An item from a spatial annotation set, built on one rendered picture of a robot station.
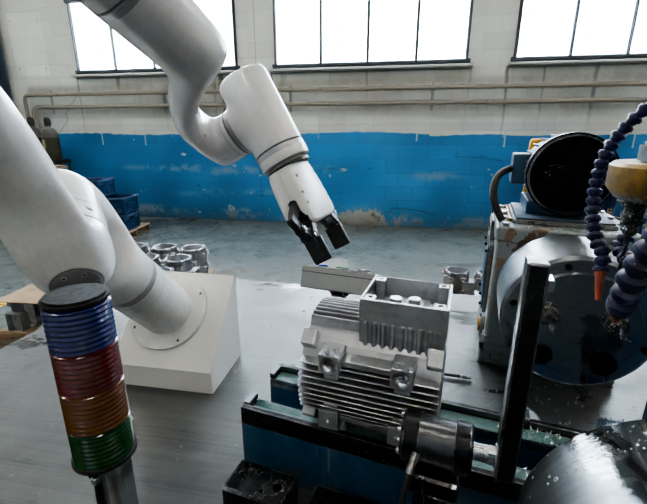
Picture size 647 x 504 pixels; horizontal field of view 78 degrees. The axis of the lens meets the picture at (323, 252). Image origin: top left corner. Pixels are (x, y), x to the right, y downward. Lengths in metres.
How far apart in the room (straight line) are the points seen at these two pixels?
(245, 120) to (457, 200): 5.58
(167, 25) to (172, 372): 0.72
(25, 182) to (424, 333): 0.55
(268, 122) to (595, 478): 0.56
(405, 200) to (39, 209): 5.66
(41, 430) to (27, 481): 0.13
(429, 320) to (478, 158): 5.61
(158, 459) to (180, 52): 0.67
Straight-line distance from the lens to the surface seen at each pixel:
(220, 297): 1.00
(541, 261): 0.43
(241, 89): 0.67
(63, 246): 0.66
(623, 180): 0.54
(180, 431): 0.91
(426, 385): 0.56
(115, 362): 0.47
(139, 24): 0.53
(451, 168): 6.07
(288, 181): 0.63
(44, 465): 0.94
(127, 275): 0.82
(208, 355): 0.96
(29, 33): 8.45
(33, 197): 0.64
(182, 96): 0.60
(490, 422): 0.75
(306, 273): 0.90
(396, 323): 0.56
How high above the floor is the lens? 1.37
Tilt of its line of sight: 17 degrees down
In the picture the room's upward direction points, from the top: straight up
